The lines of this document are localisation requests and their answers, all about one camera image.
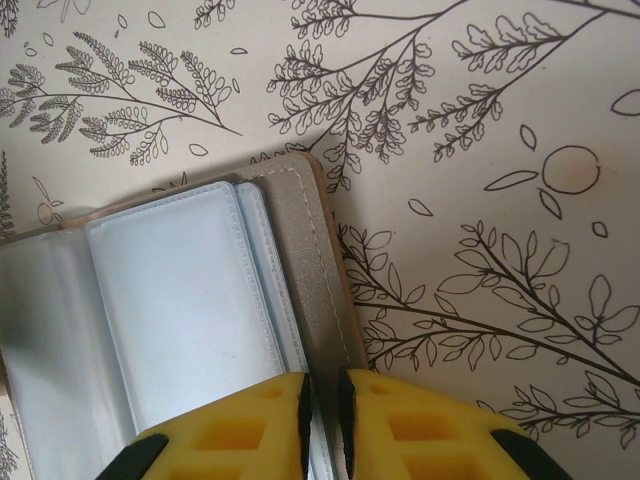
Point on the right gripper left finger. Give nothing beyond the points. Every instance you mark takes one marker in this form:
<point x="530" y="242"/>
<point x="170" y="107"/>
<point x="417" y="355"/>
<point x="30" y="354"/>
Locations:
<point x="240" y="440"/>

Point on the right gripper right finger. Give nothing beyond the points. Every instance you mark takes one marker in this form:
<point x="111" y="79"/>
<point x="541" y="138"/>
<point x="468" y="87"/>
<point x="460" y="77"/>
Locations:
<point x="425" y="440"/>

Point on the grey card holder clear sleeves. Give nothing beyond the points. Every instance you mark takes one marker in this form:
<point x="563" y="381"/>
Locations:
<point x="175" y="300"/>

